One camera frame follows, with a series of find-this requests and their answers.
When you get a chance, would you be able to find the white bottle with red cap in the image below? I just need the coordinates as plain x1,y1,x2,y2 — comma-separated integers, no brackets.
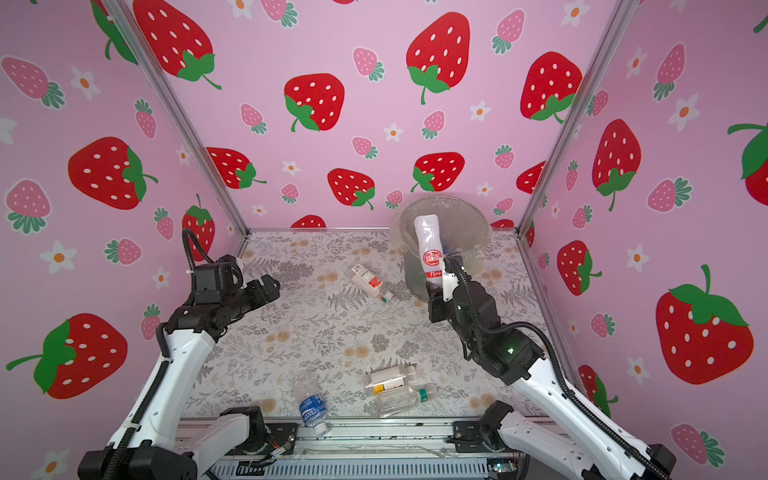
414,214,444,288

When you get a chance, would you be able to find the Pocari bottle blue label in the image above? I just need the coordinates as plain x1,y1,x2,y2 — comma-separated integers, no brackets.
294,371,328,437

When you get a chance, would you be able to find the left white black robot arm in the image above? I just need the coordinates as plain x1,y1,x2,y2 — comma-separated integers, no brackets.
77,255,280,479

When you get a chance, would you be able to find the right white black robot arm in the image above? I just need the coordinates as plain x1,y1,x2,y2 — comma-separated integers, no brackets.
427,281,676,479

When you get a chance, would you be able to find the grey mesh waste bin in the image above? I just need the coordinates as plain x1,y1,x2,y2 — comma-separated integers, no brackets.
403,196,492,301

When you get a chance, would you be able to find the bottle with red white label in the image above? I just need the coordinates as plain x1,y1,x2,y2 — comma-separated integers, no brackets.
350,264,395,304

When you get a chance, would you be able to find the clear bottle beige label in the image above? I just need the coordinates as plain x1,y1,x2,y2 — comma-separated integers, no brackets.
364,365,417,397

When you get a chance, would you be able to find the clear bottle with green ring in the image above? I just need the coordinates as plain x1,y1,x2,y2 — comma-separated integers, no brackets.
375,384,437,418

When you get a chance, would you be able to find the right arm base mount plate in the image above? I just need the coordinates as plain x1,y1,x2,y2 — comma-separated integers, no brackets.
446,420,509,453

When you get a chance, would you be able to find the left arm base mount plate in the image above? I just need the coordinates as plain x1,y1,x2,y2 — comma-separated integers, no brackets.
234,422,299,460

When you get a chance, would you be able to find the aluminium front rail frame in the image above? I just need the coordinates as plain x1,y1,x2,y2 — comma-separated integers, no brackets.
198,417,531,479

